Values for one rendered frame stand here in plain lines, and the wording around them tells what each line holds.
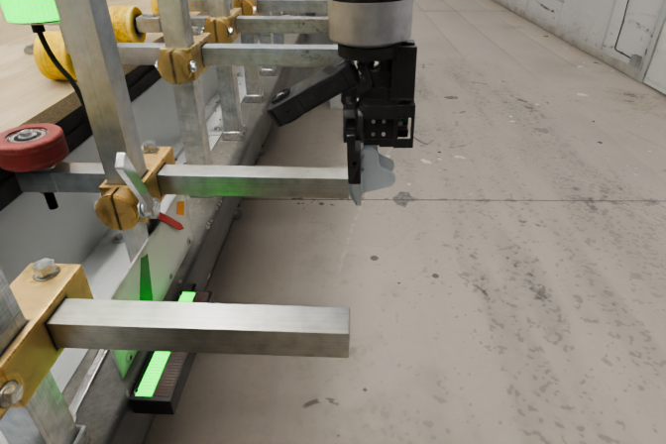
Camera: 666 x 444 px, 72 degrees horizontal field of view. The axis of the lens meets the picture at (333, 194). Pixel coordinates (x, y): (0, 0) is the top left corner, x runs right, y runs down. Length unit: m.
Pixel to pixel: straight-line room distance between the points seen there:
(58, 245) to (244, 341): 0.53
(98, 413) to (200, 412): 0.85
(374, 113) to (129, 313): 0.32
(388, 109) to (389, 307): 1.17
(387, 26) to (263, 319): 0.30
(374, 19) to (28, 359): 0.42
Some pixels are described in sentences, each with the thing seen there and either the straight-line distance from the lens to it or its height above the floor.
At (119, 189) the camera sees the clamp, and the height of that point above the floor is 0.87.
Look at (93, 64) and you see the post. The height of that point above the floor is 1.01.
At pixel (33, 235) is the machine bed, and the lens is 0.83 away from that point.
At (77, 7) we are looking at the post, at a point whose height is 1.07.
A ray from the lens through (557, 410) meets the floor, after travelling 1.51.
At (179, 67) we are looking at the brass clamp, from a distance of 0.77.
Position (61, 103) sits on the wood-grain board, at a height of 0.89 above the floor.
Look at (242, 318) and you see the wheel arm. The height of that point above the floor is 0.86.
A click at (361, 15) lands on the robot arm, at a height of 1.06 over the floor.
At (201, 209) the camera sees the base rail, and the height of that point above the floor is 0.70.
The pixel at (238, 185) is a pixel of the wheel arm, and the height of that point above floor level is 0.85.
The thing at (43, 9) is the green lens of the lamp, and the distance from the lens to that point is 0.56.
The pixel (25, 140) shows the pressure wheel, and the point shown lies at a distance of 0.70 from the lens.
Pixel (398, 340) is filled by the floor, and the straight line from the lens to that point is 1.54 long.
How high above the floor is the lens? 1.15
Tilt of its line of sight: 31 degrees down
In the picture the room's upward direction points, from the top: straight up
